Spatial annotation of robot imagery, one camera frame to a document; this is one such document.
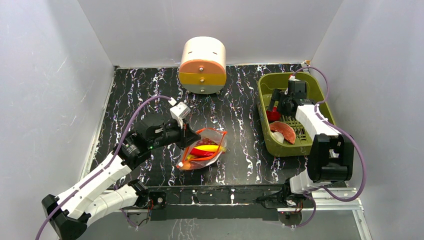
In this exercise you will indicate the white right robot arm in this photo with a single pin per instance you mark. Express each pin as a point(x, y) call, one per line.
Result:
point(331, 155)

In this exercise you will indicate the yellow toy banana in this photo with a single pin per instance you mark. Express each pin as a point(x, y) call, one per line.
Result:
point(211, 148)

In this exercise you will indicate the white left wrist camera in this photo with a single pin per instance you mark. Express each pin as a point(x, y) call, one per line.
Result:
point(179, 112)

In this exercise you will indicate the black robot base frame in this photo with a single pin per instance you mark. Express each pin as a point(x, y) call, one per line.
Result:
point(269, 202)

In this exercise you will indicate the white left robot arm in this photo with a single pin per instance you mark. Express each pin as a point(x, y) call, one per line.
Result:
point(71, 212)

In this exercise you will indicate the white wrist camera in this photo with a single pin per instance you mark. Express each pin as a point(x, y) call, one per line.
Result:
point(294, 78)
point(179, 112)

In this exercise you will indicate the red toy chili pepper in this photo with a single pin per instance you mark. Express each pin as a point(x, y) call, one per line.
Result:
point(200, 153)

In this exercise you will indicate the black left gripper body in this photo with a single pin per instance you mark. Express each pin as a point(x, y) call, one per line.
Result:
point(174, 134)

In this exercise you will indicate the toy watermelon slice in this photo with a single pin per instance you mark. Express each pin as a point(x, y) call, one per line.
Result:
point(287, 131)

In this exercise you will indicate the red toy apple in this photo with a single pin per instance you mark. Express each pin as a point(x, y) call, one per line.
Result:
point(273, 115)

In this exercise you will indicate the white toy garlic piece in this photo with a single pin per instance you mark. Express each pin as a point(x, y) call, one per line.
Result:
point(278, 137)

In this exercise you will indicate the olive green plastic basket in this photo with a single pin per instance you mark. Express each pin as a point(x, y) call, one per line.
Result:
point(303, 142)

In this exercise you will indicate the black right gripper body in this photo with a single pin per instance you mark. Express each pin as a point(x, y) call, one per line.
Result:
point(284, 104)

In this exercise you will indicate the round pastel drawer cabinet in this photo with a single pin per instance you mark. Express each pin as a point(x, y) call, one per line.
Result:
point(202, 68)

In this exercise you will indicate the purple toy grape bunch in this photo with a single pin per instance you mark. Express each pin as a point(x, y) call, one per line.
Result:
point(205, 141)

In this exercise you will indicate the clear zip top bag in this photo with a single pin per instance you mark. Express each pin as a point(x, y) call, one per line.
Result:
point(218, 136)

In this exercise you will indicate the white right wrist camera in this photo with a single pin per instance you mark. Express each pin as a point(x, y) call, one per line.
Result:
point(294, 78)

